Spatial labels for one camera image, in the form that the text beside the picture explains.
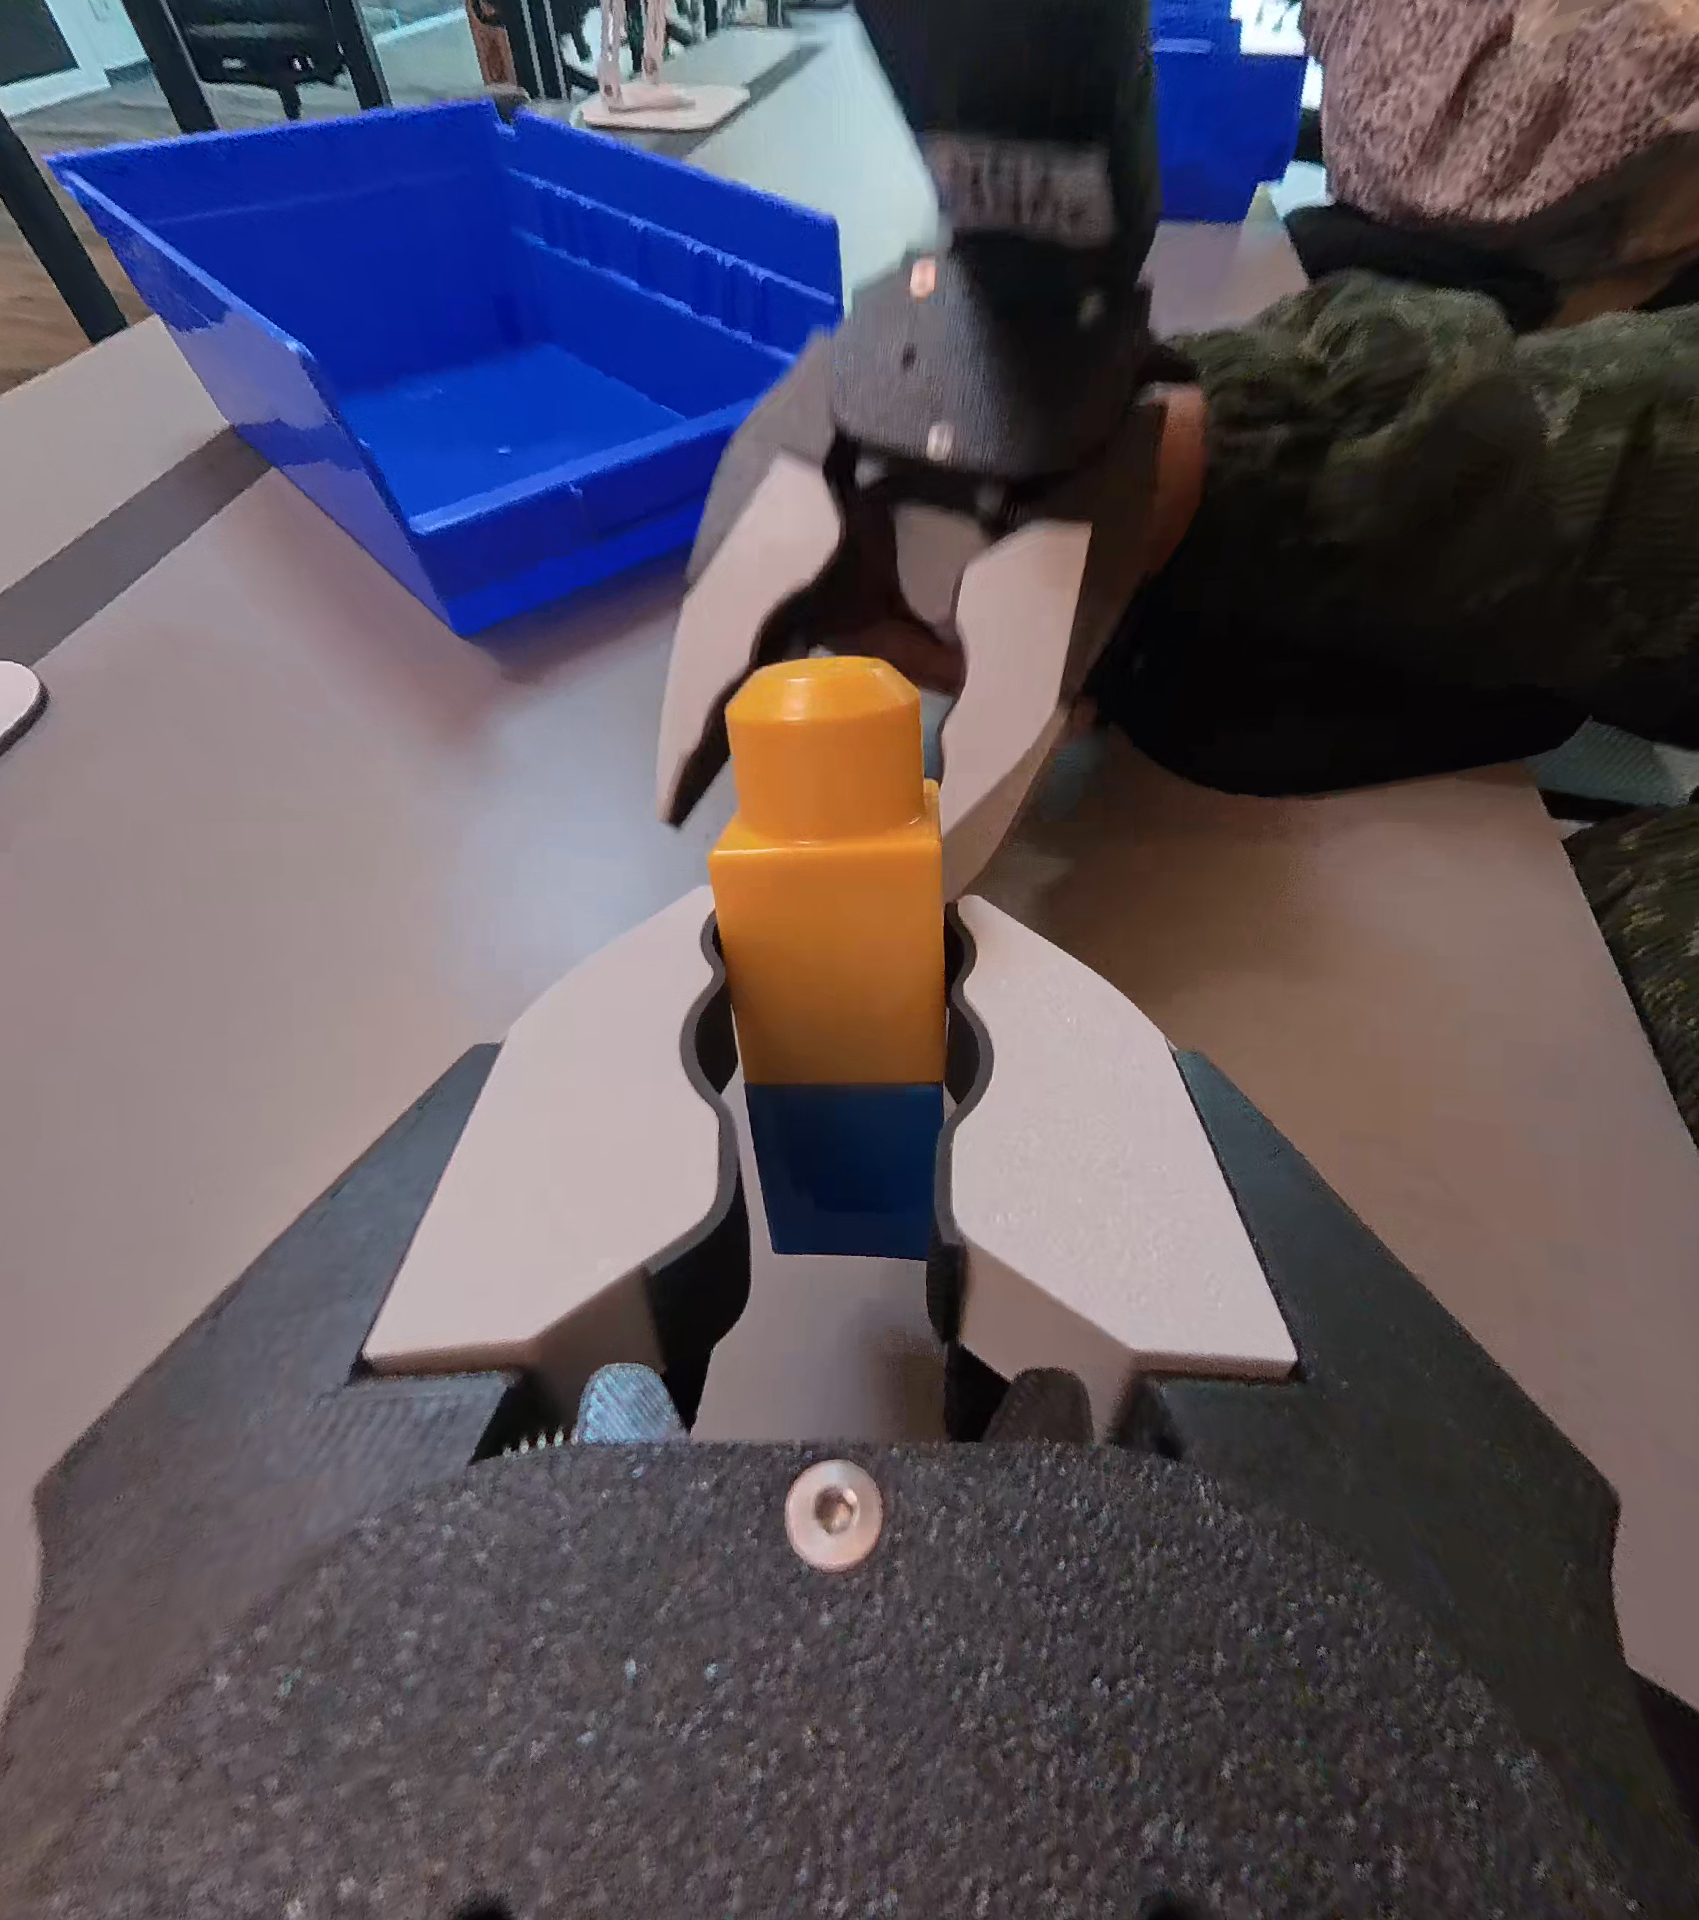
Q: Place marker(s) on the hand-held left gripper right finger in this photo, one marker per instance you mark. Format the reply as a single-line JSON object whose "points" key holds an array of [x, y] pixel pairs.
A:
{"points": [[1120, 1201]]}

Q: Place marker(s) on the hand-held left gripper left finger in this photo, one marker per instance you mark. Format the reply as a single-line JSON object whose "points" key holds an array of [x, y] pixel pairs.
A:
{"points": [[564, 1201]]}

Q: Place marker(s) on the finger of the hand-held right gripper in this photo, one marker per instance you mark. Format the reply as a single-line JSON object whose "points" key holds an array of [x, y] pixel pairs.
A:
{"points": [[1030, 644], [744, 600]]}

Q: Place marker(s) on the blue mega block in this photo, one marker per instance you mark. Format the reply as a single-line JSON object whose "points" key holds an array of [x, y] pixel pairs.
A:
{"points": [[850, 1170]]}

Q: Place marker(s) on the yellow mega block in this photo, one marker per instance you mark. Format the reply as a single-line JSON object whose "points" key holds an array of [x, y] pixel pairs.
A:
{"points": [[826, 931]]}

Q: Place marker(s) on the blue plastic bin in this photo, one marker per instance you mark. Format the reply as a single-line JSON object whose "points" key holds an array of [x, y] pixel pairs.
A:
{"points": [[338, 270], [1224, 121]]}

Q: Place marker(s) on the person's right forearm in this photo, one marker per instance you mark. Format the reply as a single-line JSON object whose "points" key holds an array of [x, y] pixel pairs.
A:
{"points": [[1463, 540]]}

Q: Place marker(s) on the black office chair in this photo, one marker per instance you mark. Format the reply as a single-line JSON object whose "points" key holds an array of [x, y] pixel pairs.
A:
{"points": [[278, 39]]}

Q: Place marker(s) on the black tripod pole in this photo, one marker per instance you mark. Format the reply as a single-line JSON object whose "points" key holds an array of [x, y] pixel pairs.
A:
{"points": [[38, 181]]}

